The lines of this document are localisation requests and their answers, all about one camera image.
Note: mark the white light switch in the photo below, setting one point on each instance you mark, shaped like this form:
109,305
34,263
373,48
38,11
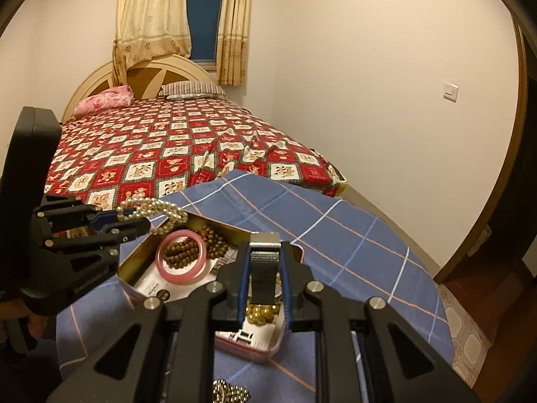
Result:
451,91

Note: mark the wide beige floral curtain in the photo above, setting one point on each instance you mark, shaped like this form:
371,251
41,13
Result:
151,16

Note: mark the narrow beige floral curtain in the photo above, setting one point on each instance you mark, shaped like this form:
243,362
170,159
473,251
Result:
235,29

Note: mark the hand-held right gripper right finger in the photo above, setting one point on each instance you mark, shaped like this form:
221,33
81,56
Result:
287,277

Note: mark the pink floral pillow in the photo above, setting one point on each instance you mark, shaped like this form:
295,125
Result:
103,100

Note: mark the pink bangle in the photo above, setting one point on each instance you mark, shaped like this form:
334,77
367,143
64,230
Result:
180,278

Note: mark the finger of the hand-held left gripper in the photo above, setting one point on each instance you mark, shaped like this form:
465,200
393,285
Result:
113,217
126,231

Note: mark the pink metal tin box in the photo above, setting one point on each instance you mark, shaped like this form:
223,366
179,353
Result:
260,354

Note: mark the white box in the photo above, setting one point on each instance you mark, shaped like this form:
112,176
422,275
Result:
482,239

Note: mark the bed with red checked bedspread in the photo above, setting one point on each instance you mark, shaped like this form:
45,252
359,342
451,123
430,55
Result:
176,142

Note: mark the silver mesh watch band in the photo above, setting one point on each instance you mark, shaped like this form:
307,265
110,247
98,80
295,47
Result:
264,268

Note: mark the striped pillow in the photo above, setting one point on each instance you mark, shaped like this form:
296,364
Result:
193,89

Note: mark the cream wooden headboard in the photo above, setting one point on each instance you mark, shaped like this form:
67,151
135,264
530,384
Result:
147,71

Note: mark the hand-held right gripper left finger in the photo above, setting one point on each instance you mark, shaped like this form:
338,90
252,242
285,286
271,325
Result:
239,277

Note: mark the brown wooden door frame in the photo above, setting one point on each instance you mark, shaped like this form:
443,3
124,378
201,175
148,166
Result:
503,176

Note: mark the blue plaid tablecloth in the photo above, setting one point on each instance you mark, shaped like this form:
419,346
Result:
335,252

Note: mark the window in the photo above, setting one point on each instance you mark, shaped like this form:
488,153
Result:
205,29

